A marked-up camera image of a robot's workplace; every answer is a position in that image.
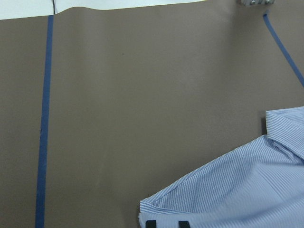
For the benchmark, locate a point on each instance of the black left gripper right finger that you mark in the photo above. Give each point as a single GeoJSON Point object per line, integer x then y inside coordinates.
{"type": "Point", "coordinates": [183, 224]}

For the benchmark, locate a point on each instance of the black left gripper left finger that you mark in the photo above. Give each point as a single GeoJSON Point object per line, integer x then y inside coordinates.
{"type": "Point", "coordinates": [150, 224]}

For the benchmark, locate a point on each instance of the aluminium frame post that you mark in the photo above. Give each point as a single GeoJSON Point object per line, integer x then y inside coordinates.
{"type": "Point", "coordinates": [254, 2]}

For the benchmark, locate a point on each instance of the brown paper table cover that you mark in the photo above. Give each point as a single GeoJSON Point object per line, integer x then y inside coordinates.
{"type": "Point", "coordinates": [140, 97]}

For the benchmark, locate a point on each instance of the light blue striped shirt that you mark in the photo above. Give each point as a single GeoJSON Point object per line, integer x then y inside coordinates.
{"type": "Point", "coordinates": [257, 185]}

